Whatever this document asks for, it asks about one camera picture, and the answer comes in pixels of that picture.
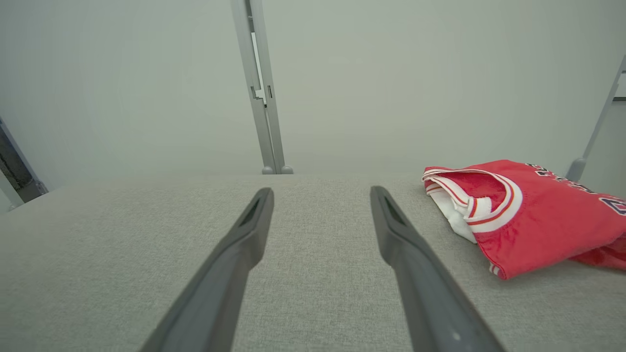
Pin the grey frame post right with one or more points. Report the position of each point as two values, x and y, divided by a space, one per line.
577 168

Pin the grey frame post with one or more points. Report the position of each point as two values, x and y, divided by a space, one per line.
17 166
577 168

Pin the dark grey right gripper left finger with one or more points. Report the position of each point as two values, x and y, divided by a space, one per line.
215 293

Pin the grey frame post left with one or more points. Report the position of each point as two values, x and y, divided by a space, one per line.
17 166

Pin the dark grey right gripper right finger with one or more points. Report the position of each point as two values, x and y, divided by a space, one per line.
430 293

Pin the grey double partition post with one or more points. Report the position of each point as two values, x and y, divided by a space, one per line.
266 132

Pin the red jersey with black lettering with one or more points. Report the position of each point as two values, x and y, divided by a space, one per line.
547 220

